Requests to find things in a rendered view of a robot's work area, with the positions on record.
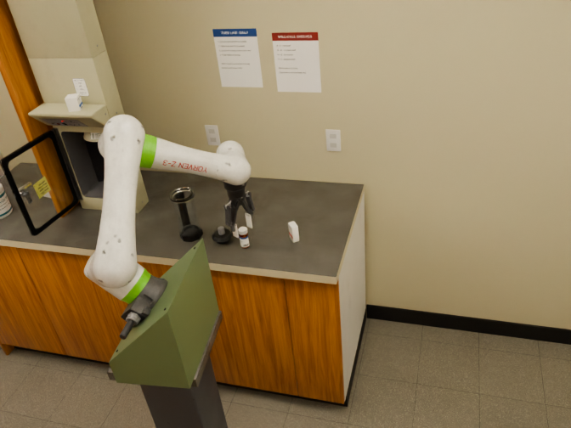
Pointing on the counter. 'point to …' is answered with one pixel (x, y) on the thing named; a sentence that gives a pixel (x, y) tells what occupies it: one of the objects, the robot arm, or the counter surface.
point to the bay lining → (84, 160)
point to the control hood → (94, 115)
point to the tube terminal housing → (46, 71)
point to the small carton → (74, 102)
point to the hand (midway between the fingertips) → (242, 227)
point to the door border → (15, 192)
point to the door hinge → (67, 163)
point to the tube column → (58, 28)
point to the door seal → (18, 190)
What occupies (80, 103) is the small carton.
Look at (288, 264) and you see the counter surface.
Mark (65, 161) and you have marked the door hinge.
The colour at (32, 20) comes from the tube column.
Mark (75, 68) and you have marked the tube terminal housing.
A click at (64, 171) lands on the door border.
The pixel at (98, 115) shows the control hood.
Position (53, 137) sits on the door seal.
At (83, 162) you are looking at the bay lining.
